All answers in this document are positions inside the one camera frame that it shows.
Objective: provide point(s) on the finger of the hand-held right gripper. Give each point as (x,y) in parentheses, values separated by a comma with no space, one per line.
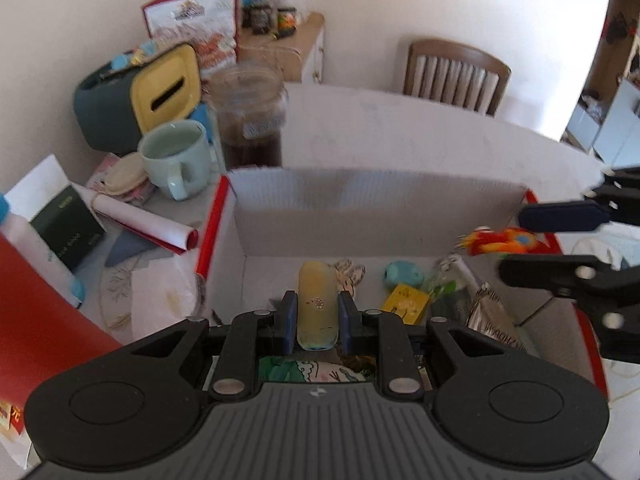
(560,217)
(540,270)

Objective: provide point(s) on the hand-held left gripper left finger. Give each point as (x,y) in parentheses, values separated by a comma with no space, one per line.
(289,325)

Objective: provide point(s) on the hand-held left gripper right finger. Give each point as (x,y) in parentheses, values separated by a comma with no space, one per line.
(347,325)

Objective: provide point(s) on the orange red toy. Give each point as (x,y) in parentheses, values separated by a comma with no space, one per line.
(500,242)

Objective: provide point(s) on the rabbit-face plush toy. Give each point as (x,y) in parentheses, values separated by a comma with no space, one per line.
(352,275)

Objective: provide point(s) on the small yellow box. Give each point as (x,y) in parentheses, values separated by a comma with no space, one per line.
(406,305)

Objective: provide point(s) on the small teal oval case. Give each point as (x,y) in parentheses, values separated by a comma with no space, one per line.
(404,276)

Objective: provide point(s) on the white green plastic wrapper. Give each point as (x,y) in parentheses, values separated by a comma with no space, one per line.
(447,280)

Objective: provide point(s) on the red cardboard box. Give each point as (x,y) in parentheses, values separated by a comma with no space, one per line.
(350,210)

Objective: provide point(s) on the white paper napkin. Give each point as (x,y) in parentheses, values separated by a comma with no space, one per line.
(150,295)

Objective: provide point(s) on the rolled red white paper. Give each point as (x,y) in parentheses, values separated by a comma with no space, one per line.
(145,222)

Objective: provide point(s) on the grey-blue cloth piece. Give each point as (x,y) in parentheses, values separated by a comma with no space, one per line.
(125,250)

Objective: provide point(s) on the brown wooden slatted chair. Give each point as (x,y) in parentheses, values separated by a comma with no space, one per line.
(455,55)

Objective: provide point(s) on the pink floral cloth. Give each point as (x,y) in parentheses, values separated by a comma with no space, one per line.
(145,195)

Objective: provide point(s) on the black hanging bag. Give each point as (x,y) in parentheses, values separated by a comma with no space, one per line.
(616,27)

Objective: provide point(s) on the glass jar with dark liquid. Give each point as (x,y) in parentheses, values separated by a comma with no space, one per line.
(250,130)

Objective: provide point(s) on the light green mug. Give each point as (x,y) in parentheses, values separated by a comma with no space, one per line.
(172,160)

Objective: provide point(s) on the cream round lid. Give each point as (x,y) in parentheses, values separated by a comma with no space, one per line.
(125,175)

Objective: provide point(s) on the blue cloth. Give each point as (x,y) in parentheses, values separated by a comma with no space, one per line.
(202,120)

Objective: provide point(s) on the dark green small box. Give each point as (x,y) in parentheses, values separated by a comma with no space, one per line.
(67,230)

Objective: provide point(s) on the large red panel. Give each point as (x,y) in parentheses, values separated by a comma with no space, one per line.
(45,330)

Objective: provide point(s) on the white wood-topped sideboard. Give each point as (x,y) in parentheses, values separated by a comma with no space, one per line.
(280,57)

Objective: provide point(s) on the dark green yellow-lid tissue box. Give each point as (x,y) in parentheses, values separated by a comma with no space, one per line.
(105,110)

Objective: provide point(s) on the jar with orange contents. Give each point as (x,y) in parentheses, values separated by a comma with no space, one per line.
(286,22)

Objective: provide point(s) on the red white snack bag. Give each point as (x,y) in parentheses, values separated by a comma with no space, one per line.
(195,20)

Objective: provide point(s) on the white wall cabinet unit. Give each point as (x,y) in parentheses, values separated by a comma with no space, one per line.
(615,125)

